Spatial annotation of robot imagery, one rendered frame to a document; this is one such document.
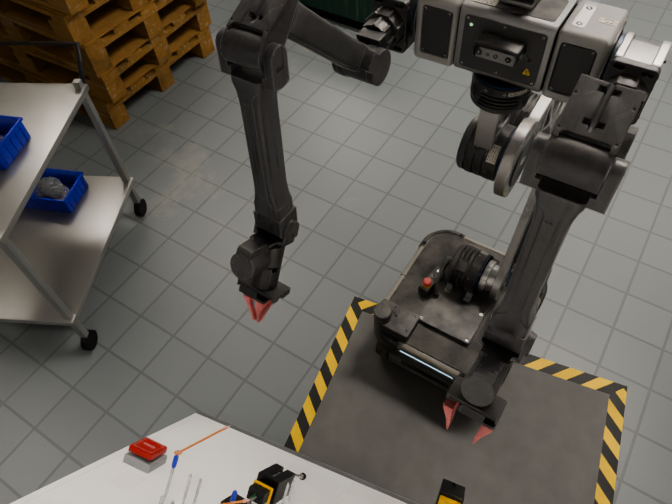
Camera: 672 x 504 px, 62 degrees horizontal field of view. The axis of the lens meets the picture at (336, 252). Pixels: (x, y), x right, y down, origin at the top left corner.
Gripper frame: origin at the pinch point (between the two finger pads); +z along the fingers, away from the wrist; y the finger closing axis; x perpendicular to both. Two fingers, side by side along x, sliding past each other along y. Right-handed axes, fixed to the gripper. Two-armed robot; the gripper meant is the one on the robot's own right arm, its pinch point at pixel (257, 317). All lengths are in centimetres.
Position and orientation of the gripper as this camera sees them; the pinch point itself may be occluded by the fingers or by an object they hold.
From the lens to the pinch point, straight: 127.4
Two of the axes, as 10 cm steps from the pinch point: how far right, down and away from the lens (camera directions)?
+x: 4.9, -3.1, 8.1
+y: 8.4, 4.0, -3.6
